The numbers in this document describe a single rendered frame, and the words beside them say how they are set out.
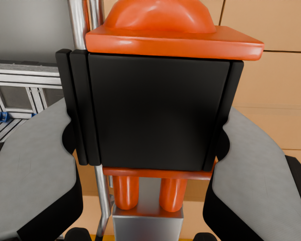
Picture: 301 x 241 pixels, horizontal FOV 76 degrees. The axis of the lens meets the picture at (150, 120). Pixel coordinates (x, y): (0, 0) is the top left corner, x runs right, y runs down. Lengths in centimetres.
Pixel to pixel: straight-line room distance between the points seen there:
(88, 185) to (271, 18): 66
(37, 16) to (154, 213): 126
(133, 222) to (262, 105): 71
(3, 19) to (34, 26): 17
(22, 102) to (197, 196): 112
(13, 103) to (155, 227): 124
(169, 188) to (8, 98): 126
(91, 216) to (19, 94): 96
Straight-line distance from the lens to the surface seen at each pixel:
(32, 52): 142
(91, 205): 45
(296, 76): 83
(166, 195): 17
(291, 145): 102
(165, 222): 19
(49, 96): 123
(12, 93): 134
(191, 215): 46
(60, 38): 131
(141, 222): 19
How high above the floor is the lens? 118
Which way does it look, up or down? 57 degrees down
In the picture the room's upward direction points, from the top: 178 degrees counter-clockwise
